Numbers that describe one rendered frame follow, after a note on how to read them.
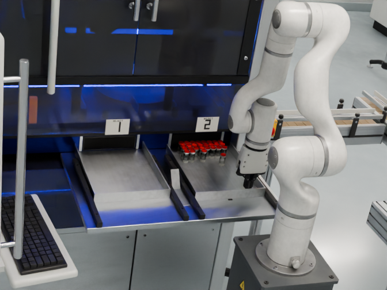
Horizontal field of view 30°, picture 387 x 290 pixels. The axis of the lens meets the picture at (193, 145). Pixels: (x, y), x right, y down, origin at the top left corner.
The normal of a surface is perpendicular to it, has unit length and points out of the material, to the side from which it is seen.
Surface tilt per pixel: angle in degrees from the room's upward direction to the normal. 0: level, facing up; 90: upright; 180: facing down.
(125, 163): 0
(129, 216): 0
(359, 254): 0
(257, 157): 92
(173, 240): 90
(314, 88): 69
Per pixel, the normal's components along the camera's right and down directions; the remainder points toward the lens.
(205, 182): 0.14, -0.88
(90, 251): 0.33, 0.48
